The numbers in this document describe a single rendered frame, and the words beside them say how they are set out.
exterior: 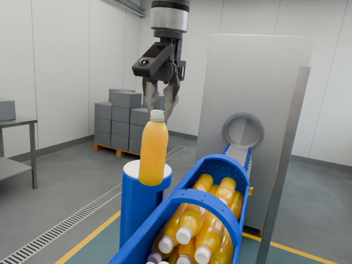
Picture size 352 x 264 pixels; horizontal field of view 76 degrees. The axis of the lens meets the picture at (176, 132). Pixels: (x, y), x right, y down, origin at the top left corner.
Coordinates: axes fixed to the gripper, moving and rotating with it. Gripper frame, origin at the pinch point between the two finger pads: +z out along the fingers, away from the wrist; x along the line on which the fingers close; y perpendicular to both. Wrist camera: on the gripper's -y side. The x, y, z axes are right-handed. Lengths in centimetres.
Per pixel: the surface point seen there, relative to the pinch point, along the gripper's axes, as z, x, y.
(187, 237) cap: 29.7, -14.5, -5.8
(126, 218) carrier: 74, 33, 35
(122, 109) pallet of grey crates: 89, 212, 272
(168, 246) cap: 34.9, -9.7, -6.1
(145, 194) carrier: 57, 23, 38
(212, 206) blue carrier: 24.2, -18.1, 2.9
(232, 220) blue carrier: 28.3, -24.0, 5.5
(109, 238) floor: 158, 86, 85
